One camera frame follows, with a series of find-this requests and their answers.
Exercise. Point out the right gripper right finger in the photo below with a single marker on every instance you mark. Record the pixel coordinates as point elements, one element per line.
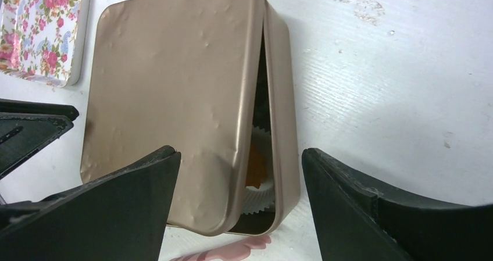
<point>358,217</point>

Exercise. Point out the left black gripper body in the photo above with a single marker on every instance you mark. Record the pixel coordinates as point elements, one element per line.
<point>28,127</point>

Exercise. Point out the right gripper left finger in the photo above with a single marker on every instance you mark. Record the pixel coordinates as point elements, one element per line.
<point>120,216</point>

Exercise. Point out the orange flower cookie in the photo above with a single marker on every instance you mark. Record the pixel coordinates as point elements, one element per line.
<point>257,168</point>

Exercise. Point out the pink cat paw tongs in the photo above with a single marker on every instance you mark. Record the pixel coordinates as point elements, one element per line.
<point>238,250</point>

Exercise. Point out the brown square cookie box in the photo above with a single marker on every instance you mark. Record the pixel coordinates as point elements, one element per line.
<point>274,112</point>

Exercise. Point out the brown box lid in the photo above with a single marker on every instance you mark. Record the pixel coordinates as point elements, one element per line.
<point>180,73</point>

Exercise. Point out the floral cookie tray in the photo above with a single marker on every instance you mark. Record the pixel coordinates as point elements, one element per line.
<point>43,40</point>

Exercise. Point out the white paper cup right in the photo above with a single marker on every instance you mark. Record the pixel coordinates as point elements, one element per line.
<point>257,200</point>

